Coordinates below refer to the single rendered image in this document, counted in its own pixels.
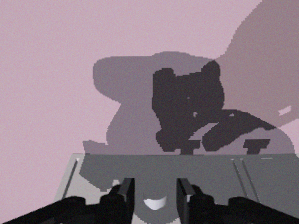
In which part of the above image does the grey drawer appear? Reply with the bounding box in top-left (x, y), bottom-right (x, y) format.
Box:
top-left (65, 159), bottom-right (245, 224)
top-left (242, 158), bottom-right (299, 218)

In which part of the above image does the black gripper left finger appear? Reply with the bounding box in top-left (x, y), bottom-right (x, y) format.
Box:
top-left (2, 178), bottom-right (135, 224)

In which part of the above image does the white chest of drawers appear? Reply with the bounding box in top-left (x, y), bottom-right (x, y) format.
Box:
top-left (53, 153), bottom-right (299, 203)

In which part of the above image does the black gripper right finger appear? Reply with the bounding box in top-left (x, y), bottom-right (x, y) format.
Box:
top-left (176, 178), bottom-right (299, 224)

